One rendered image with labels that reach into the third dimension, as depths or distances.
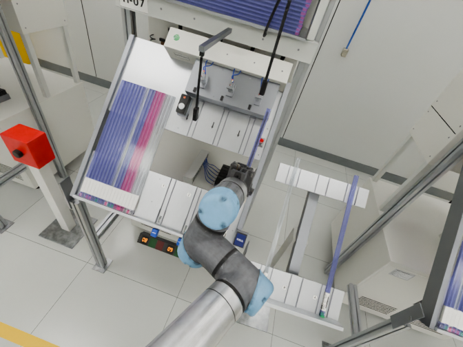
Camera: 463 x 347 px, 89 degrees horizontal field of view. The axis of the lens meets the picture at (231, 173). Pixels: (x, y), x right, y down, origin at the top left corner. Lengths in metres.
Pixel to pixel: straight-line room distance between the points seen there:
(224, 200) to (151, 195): 0.59
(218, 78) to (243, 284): 0.74
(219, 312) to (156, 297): 1.21
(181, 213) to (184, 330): 0.60
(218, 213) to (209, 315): 0.17
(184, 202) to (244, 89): 0.49
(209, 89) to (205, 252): 0.64
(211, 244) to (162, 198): 0.52
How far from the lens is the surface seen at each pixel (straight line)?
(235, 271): 0.49
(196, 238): 0.51
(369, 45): 2.53
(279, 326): 1.71
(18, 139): 1.40
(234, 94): 0.94
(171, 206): 0.98
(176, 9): 1.07
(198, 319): 0.43
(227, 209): 0.44
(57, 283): 1.79
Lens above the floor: 1.56
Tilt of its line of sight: 43 degrees down
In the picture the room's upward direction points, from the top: 15 degrees clockwise
